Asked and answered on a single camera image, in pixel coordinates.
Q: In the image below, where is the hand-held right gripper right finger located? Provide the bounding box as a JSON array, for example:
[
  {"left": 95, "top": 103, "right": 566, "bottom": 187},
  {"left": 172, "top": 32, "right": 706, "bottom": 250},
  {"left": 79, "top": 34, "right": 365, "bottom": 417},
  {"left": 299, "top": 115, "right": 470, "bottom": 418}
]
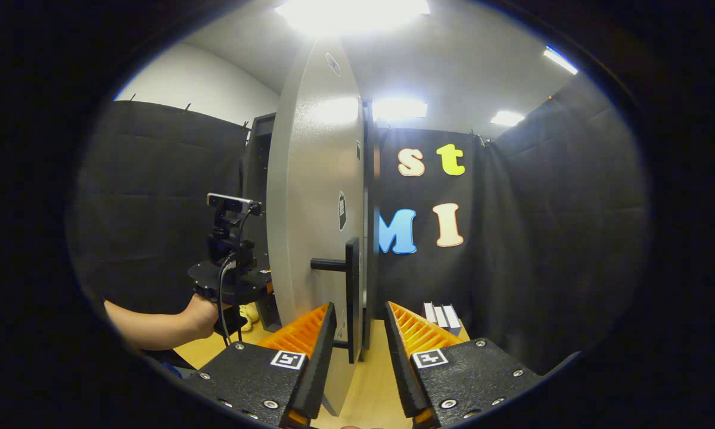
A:
[{"left": 384, "top": 301, "right": 543, "bottom": 429}]

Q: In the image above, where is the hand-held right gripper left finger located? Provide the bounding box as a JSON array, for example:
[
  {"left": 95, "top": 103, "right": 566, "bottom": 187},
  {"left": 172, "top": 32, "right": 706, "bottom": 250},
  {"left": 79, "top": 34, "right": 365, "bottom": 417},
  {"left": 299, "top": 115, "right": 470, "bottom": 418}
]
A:
[{"left": 185, "top": 301, "right": 338, "bottom": 429}]

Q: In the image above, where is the black door handle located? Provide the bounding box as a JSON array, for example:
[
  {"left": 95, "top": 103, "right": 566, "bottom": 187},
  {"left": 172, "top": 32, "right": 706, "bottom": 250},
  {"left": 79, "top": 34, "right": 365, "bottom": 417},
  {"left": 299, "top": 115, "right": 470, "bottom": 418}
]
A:
[{"left": 310, "top": 237, "right": 363, "bottom": 364}]

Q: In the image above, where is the blue grey spine book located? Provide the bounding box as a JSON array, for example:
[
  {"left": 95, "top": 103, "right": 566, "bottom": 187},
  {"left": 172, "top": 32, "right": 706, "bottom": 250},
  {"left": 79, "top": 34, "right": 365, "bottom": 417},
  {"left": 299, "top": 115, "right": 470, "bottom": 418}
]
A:
[{"left": 441, "top": 304, "right": 462, "bottom": 335}]

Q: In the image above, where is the black backdrop cloth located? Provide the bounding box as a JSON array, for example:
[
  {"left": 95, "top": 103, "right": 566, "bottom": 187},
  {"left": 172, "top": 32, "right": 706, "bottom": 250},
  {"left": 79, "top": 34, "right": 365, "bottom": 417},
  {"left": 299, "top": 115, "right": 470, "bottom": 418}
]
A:
[{"left": 66, "top": 71, "right": 653, "bottom": 376}]

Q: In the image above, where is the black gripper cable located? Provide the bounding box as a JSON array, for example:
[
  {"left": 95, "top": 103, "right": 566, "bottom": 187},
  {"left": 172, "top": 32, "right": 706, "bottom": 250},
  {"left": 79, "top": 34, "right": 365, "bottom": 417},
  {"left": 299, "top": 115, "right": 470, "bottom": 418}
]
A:
[{"left": 217, "top": 206, "right": 246, "bottom": 347}]

